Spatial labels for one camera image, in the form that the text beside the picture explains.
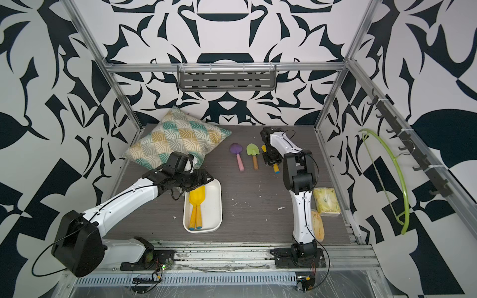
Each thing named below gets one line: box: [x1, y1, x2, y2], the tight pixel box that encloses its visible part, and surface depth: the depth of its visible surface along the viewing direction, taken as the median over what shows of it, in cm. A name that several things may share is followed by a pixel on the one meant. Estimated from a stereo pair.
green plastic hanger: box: [357, 128, 410, 235], surface depth 62 cm
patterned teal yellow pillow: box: [122, 105, 232, 171], surface depth 95 cm
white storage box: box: [183, 178, 223, 234], surface depth 87 cm
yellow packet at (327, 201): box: [313, 187, 341, 216], surface depth 87 cm
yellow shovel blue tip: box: [188, 185, 206, 231], surface depth 88 cm
